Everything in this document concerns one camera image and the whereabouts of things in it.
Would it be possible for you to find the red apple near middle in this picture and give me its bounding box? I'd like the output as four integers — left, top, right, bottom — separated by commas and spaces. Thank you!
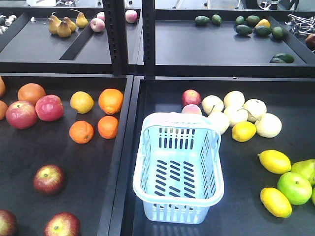
33, 165, 65, 195

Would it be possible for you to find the small orange lower right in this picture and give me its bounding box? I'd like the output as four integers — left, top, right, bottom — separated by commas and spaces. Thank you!
97, 116, 119, 139

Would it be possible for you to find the black wood fruit display table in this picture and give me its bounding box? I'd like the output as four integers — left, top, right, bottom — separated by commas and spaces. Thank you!
0, 73, 133, 236

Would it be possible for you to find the brown pear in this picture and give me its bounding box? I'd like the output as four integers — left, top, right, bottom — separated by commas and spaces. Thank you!
57, 21, 71, 38

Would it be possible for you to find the small orange lower left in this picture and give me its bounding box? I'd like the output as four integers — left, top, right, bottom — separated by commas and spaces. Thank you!
69, 120, 94, 144

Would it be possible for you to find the red apple near left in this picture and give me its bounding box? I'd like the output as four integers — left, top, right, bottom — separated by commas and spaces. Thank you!
0, 209, 17, 236

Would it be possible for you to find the large red apple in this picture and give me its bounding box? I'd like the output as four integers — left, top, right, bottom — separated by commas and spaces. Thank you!
35, 94, 64, 121
5, 101, 38, 129

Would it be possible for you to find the large red apple right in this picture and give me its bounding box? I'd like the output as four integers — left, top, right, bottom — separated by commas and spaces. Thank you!
35, 94, 64, 121

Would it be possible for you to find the green avocado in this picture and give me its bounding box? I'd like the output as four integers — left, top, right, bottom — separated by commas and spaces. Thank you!
236, 25, 252, 36

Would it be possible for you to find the black upper fruit tray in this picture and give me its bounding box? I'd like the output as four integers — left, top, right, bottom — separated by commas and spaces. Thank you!
0, 7, 315, 78

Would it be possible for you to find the green apple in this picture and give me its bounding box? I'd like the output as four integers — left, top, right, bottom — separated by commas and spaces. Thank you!
277, 172, 312, 206

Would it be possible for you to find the large orange right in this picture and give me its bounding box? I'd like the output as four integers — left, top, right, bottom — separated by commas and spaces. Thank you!
98, 88, 124, 115

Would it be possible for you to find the large red apple left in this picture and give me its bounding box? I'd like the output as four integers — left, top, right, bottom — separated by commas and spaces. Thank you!
5, 101, 38, 129

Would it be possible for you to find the black shelf upright post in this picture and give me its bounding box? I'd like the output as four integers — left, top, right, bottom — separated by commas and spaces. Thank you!
102, 0, 128, 75

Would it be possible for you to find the red apple near right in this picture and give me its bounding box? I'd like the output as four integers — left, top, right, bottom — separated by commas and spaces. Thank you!
43, 212, 80, 236

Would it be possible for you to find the yellow orange fruit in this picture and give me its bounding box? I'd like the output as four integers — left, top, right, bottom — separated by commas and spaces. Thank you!
70, 91, 95, 114

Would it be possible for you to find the yellow lemon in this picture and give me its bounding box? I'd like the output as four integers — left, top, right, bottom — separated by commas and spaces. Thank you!
232, 121, 256, 142

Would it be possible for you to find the small orange middle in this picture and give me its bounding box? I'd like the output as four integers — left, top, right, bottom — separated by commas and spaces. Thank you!
0, 101, 8, 120

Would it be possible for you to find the white melon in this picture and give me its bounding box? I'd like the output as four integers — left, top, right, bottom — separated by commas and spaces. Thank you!
254, 113, 282, 138

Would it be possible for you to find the light blue plastic basket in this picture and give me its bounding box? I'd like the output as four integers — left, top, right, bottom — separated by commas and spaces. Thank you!
133, 112, 224, 224

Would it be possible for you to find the small orange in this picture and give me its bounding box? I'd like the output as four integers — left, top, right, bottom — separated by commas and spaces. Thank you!
97, 116, 119, 139
0, 101, 8, 120
69, 120, 94, 144

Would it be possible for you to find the orange behind apples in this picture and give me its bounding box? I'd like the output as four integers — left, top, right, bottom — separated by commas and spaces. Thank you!
18, 83, 46, 105

